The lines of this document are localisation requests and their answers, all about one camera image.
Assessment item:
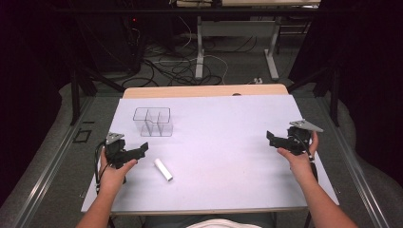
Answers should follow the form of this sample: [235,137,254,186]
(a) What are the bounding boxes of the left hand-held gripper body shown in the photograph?
[105,131,144,170]

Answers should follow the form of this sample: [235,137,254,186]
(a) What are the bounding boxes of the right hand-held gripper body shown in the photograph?
[271,119,324,157]

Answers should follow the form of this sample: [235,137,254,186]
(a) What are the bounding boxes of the clear plastic divided organizer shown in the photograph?
[132,106,174,138]

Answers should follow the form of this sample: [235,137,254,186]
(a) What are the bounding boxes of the white tube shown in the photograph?
[153,158,174,182]

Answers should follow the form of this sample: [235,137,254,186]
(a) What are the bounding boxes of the person's right hand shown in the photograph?
[277,130,319,181]

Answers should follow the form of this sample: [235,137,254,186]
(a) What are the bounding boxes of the person's left hand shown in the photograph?
[99,147,139,192]

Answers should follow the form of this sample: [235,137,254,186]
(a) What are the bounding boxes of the black metal stand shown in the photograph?
[67,63,126,126]
[286,63,341,128]

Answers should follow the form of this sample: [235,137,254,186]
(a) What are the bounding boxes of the white table mat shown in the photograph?
[81,94,340,214]

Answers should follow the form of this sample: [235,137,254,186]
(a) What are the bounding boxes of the person's clothing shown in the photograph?
[142,212,277,228]

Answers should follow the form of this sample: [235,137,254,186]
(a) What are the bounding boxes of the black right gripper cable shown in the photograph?
[293,134,319,183]

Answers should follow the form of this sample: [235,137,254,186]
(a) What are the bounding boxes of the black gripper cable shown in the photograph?
[93,141,110,195]
[293,134,319,183]

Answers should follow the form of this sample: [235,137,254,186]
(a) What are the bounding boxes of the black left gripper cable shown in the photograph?
[93,141,110,195]

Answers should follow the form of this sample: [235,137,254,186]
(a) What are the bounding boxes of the tangle of floor cables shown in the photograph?
[122,15,259,89]

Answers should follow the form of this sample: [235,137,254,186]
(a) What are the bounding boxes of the white desk frame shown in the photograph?
[194,14,283,82]

